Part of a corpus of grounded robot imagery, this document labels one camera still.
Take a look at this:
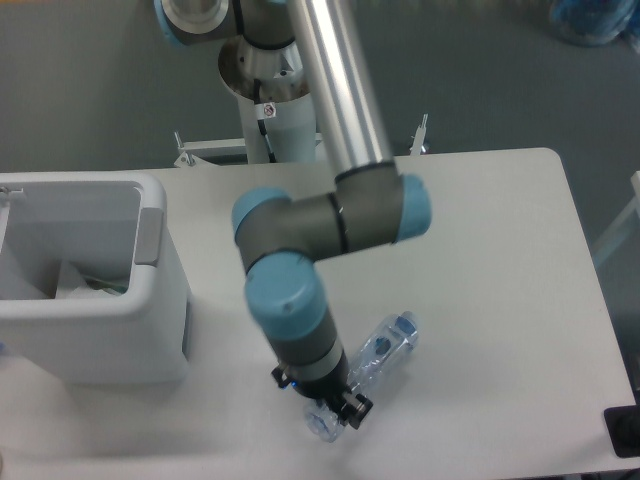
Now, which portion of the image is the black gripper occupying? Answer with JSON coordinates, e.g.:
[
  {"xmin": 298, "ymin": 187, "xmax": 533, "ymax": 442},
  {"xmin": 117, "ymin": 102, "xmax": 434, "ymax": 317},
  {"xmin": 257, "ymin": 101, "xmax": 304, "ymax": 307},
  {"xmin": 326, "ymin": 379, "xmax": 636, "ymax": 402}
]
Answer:
[{"xmin": 271, "ymin": 366, "xmax": 373, "ymax": 430}]

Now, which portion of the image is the clear plastic water bottle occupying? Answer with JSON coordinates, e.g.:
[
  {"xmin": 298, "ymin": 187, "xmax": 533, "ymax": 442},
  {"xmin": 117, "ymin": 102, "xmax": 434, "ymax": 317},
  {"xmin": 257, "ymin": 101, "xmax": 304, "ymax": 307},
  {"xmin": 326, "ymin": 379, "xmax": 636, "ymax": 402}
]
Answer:
[{"xmin": 303, "ymin": 311, "xmax": 419, "ymax": 443}]

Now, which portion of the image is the white plastic packaging bag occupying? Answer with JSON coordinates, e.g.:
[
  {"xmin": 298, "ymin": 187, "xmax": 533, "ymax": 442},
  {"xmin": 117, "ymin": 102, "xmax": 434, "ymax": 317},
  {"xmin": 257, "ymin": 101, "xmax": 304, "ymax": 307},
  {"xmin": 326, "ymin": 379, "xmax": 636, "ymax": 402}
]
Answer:
[{"xmin": 83, "ymin": 275, "xmax": 129, "ymax": 296}]

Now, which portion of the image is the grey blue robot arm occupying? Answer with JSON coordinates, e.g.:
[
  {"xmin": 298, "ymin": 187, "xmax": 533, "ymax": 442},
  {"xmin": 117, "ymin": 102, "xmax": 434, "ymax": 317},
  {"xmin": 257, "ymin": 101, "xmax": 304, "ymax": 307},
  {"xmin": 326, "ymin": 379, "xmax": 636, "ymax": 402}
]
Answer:
[{"xmin": 155, "ymin": 1, "xmax": 432, "ymax": 440}]

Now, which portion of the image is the white trash can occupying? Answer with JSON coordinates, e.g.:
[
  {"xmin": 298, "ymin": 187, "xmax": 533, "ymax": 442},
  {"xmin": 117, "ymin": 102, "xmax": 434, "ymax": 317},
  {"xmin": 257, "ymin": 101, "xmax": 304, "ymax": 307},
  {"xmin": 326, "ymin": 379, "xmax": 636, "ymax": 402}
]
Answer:
[{"xmin": 1, "ymin": 172, "xmax": 190, "ymax": 384}]

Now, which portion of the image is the black device at table edge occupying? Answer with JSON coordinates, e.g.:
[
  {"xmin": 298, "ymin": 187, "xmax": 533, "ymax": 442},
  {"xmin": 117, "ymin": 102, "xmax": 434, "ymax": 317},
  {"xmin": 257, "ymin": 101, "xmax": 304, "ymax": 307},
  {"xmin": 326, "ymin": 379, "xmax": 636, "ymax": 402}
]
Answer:
[{"xmin": 604, "ymin": 405, "xmax": 639, "ymax": 458}]

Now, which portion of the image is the blue plastic bag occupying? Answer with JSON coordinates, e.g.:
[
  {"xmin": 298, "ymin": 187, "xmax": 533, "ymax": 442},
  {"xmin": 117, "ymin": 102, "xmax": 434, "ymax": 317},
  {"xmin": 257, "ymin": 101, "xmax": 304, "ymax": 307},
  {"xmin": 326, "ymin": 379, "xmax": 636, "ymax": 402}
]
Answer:
[{"xmin": 549, "ymin": 0, "xmax": 639, "ymax": 47}]

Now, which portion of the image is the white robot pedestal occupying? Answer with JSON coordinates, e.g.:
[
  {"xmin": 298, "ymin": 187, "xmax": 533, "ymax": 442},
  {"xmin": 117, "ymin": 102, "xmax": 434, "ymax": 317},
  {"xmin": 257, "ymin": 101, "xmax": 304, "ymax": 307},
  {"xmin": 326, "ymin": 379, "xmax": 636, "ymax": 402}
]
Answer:
[{"xmin": 218, "ymin": 36, "xmax": 319, "ymax": 164}]

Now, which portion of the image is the white frame at right edge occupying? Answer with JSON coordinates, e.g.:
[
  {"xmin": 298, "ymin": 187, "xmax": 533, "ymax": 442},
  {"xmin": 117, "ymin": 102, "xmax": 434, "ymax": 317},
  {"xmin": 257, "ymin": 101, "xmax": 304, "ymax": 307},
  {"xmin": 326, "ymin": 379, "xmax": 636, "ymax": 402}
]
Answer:
[{"xmin": 591, "ymin": 171, "xmax": 639, "ymax": 269}]

